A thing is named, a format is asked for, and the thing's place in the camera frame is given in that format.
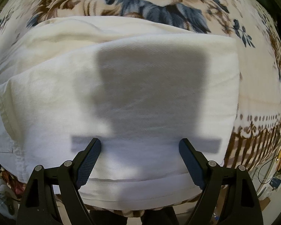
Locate white pants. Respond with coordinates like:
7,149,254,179
0,17,240,210

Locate floral bed blanket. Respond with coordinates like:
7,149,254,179
0,0,281,217

